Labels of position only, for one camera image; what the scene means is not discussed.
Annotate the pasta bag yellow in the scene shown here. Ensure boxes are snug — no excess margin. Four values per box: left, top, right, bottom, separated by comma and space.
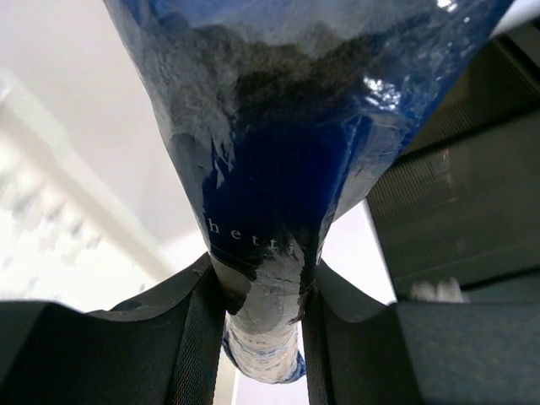
105, 1, 510, 384

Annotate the white two-tier shelf cart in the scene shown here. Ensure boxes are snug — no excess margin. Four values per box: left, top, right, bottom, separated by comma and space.
1, 71, 172, 312

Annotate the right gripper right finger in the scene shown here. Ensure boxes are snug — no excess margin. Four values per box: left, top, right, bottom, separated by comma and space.
302, 264, 539, 404

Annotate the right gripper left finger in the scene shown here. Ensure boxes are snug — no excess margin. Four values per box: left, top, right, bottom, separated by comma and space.
1, 255, 225, 404

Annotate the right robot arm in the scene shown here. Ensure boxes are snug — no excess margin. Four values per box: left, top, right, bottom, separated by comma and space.
1, 24, 539, 404

